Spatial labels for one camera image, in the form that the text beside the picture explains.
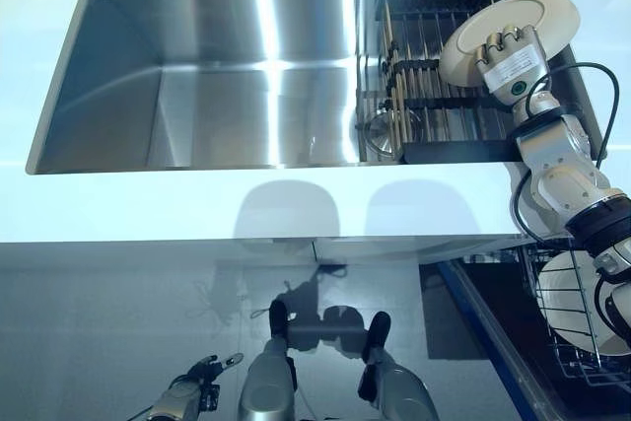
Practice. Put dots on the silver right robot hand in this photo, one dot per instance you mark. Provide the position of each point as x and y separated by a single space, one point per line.
512 66

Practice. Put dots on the dark left robot hand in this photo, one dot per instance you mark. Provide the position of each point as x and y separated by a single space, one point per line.
199 374

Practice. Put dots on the cream ceramic plate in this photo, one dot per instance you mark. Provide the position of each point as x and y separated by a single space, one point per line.
517 12
562 293

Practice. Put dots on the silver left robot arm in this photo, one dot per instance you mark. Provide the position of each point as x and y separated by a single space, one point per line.
172 403

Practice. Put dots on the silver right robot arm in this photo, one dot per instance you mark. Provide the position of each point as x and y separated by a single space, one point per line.
557 145

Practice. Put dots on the dishwasher door with blue edge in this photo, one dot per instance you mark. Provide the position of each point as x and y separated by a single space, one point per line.
522 332

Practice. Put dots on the white robot left leg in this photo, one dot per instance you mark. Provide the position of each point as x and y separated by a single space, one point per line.
266 386

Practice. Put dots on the white robot leg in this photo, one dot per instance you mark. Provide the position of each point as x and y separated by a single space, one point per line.
404 391
266 386

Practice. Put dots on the dark robot left foot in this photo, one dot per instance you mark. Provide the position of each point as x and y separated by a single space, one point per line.
278 317

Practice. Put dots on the dark robot foot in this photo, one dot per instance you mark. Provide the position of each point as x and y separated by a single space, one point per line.
278 317
378 332

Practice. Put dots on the bamboo plate stand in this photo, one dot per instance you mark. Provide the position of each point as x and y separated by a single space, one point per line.
394 91

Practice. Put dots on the round steel sink drain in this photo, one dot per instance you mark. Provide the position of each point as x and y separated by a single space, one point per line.
382 132

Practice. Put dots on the dark robot right foot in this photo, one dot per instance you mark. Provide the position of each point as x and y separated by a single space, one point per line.
378 332

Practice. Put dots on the white robot right leg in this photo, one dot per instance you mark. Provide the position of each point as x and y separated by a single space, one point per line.
404 391

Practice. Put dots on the stainless steel sink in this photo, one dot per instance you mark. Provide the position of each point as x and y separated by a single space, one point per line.
222 46

